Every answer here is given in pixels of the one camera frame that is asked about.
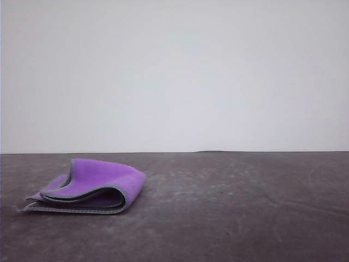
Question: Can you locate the grey table cloth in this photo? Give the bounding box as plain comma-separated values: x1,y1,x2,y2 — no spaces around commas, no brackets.
0,150,349,262

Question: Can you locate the purple towel with grey hem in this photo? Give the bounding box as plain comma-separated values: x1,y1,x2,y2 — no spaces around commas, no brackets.
13,158,148,215

